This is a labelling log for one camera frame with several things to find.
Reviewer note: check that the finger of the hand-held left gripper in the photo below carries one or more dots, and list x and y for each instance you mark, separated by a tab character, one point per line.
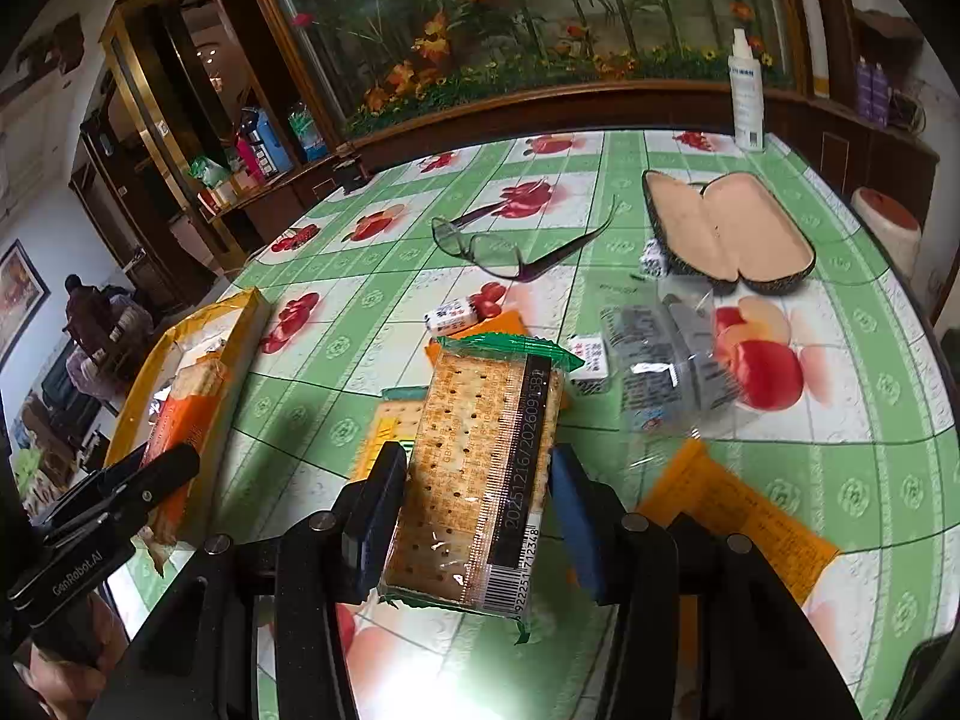
90	484
161	476

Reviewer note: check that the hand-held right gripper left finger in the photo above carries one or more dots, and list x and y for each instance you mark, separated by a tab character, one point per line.
375	517

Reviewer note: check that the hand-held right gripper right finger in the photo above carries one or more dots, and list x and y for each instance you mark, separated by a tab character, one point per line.
581	532

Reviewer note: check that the orange cracker packet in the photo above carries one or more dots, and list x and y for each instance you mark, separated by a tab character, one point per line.
187	427

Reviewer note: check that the clear green-edged cracker packet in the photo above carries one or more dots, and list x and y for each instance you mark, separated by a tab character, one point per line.
465	465

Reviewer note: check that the yellow cardboard box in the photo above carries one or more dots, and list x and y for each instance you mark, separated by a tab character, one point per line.
225	330

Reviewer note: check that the clear plastic bag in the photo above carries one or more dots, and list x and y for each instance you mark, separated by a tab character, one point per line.
660	360

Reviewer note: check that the person's left hand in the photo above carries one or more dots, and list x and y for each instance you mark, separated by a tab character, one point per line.
67	690

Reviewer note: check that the green yellow cracker packet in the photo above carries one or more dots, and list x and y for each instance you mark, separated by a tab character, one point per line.
386	427

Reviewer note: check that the small white wrapped candy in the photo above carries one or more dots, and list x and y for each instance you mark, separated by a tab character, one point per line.
589	364
654	259
450	316

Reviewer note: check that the dark framed eyeglasses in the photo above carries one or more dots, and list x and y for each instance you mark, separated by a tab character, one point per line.
487	251

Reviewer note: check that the wooden side shelf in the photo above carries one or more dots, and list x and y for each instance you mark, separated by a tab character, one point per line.
262	202

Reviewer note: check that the green white packet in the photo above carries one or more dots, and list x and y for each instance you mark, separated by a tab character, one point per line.
208	171

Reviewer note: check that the open patterned glasses case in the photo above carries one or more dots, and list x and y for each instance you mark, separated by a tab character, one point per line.
720	232

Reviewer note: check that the green fruit print tablecloth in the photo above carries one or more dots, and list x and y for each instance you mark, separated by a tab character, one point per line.
465	187

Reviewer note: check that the small black box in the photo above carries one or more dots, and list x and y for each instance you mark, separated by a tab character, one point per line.
349	175

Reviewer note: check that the gold framed glass cabinet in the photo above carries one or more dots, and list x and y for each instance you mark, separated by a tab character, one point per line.
150	127

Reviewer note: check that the blue box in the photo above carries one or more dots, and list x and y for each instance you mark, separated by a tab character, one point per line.
271	142

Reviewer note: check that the teal plastic packet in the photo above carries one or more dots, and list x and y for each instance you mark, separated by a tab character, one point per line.
306	135

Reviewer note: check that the red topped white stool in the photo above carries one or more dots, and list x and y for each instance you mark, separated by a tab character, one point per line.
889	229

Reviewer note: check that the white spray bottle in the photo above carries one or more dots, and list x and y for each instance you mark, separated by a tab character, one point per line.
748	101

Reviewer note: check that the wooden low cabinet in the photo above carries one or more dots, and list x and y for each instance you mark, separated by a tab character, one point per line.
847	150

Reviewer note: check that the glass flower display cabinet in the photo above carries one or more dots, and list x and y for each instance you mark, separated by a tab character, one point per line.
525	22

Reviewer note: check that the framed wall picture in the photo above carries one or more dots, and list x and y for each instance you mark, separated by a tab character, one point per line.
19	296

